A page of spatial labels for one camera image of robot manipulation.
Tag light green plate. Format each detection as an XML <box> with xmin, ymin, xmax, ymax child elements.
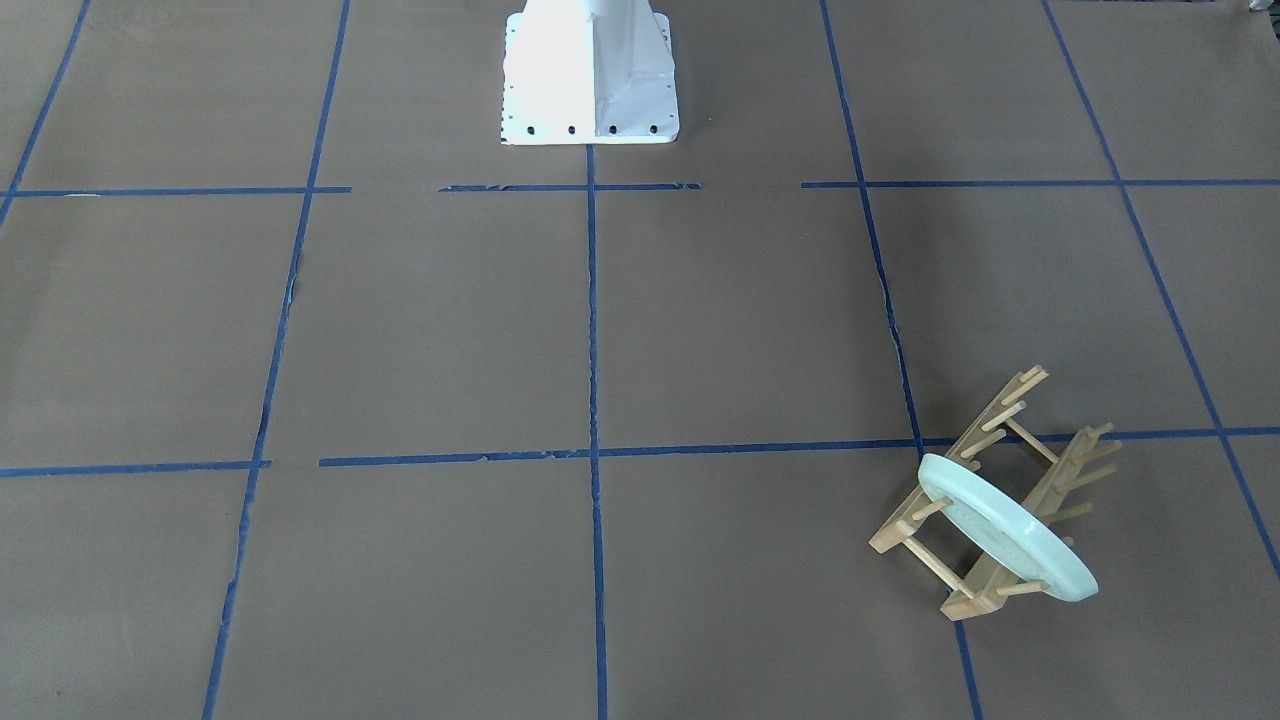
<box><xmin>916</xmin><ymin>454</ymin><xmax>1100</xmax><ymax>602</ymax></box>

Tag wooden dish rack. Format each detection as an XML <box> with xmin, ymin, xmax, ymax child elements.
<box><xmin>868</xmin><ymin>365</ymin><xmax>1121</xmax><ymax>621</ymax></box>

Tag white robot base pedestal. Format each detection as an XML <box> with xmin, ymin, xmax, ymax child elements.
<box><xmin>500</xmin><ymin>1</ymin><xmax>681</xmax><ymax>146</ymax></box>

